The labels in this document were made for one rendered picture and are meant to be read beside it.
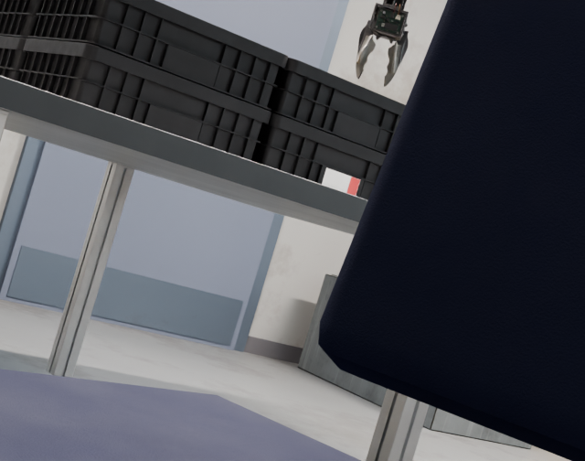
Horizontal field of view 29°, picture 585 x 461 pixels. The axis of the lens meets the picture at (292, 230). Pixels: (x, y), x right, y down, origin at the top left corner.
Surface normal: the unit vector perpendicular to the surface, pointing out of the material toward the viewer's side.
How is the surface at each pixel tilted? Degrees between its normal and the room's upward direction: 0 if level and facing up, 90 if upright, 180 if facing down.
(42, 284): 90
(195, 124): 90
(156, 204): 90
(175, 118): 90
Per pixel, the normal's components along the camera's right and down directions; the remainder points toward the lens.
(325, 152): 0.56, 0.17
